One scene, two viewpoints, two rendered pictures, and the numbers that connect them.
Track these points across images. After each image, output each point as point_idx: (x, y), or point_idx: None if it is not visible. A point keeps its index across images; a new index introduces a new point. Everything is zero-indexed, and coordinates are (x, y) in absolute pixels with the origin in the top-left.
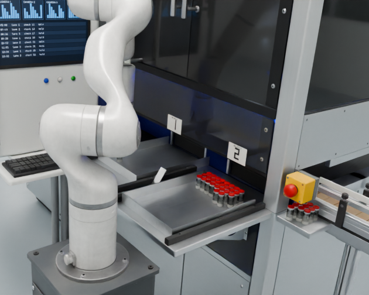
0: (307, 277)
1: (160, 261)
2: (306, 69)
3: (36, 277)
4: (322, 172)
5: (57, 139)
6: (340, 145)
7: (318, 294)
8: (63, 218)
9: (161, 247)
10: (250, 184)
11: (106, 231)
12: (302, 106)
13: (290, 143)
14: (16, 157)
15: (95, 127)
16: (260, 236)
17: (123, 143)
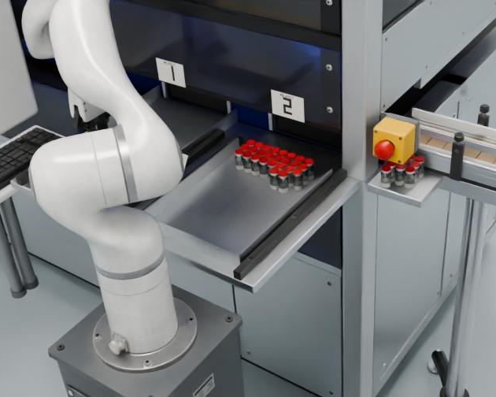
0: (412, 241)
1: (190, 270)
2: None
3: (72, 379)
4: None
5: (69, 201)
6: (431, 52)
7: (427, 256)
8: (16, 243)
9: (230, 283)
10: (312, 141)
11: (163, 296)
12: (378, 24)
13: (371, 81)
14: None
15: (120, 169)
16: (346, 214)
17: (166, 179)
